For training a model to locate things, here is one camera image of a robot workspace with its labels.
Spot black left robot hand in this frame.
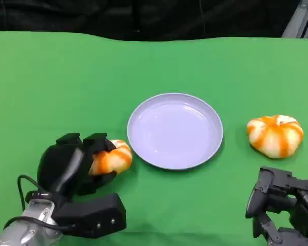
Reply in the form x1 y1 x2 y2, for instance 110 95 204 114
36 132 118 197

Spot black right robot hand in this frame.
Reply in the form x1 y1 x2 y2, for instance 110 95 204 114
245 166 308 246

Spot orange and white bread roll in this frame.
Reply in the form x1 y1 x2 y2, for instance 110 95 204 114
88 139 133 176
246 114 304 159

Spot lilac plate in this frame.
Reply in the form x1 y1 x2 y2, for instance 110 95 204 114
127 92 224 171

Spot green cloth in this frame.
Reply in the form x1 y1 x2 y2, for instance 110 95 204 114
0 30 308 246

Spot black backdrop curtain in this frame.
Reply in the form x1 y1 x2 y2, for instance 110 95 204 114
0 0 301 42

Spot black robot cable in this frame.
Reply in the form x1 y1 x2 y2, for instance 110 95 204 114
3 174 76 230

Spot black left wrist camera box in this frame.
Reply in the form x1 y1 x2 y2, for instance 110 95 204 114
52 192 127 239

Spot grey metal frame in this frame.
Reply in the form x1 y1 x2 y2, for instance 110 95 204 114
281 0 308 39

